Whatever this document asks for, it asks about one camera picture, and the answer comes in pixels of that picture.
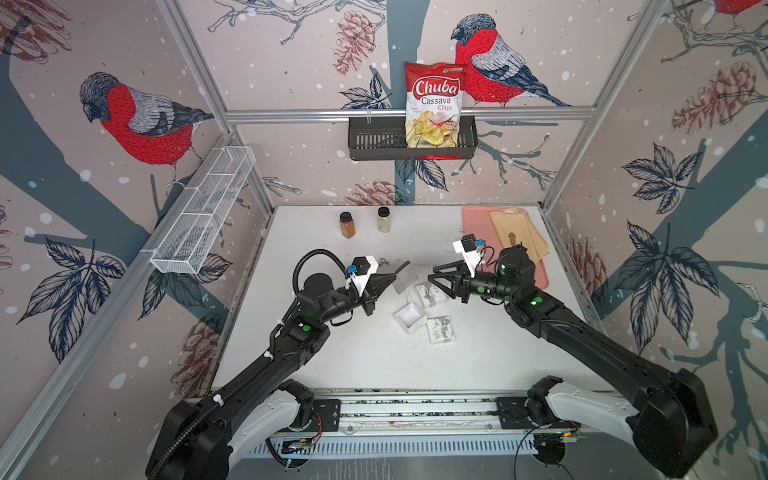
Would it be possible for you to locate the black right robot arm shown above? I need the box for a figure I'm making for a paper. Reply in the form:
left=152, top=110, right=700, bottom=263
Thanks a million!
left=428, top=242, right=718, bottom=479

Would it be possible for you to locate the Chuba cassava chips bag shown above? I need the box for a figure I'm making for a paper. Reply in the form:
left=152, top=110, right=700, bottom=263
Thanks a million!
left=405, top=62, right=466, bottom=148

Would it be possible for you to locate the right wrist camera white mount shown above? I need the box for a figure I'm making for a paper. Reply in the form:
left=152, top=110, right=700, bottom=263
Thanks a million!
left=453, top=234, right=486, bottom=278

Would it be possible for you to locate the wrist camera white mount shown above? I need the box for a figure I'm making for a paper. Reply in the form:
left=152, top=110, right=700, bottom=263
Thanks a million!
left=453, top=234, right=486, bottom=278
left=346, top=255, right=379, bottom=297

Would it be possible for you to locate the pink plastic tray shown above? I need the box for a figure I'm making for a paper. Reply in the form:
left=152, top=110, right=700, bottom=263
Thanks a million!
left=462, top=206, right=549, bottom=289

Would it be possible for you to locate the black wire wall basket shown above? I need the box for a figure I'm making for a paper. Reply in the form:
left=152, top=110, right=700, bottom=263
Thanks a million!
left=347, top=115, right=478, bottom=161

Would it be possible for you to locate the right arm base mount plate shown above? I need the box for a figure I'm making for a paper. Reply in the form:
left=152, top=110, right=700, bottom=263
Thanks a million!
left=495, top=395, right=581, bottom=430

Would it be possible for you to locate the white wire mesh shelf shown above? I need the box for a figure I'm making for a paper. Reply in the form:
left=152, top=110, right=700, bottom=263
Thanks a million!
left=150, top=146, right=255, bottom=275

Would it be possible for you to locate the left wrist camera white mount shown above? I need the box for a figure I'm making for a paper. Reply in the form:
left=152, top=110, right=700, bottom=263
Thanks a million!
left=346, top=255, right=379, bottom=297

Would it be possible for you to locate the orange spice jar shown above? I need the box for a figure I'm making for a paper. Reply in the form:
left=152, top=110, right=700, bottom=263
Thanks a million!
left=339, top=211, right=356, bottom=239

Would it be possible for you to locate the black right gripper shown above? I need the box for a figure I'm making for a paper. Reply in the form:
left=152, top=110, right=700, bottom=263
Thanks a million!
left=428, top=260, right=517, bottom=307

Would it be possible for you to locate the pale spice jar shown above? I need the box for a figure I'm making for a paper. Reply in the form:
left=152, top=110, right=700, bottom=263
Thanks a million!
left=377, top=206, right=391, bottom=233

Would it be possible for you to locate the white jewelry box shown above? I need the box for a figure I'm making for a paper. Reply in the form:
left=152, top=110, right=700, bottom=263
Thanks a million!
left=393, top=302, right=427, bottom=335
left=414, top=282, right=448, bottom=309

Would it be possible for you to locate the beige folded cloth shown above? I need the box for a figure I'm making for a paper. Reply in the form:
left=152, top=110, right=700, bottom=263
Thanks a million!
left=489, top=208, right=551, bottom=263

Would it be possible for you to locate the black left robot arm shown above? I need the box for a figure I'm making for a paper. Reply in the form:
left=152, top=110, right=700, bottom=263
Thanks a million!
left=145, top=249, right=397, bottom=479

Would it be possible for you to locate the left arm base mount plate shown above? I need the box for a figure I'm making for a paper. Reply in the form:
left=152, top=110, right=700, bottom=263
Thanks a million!
left=279, top=399, right=341, bottom=436

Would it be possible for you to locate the horizontal aluminium frame bar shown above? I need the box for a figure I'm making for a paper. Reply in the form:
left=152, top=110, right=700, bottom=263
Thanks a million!
left=225, top=106, right=599, bottom=126

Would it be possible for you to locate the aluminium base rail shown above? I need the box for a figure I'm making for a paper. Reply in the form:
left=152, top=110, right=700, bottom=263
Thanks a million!
left=275, top=385, right=639, bottom=442

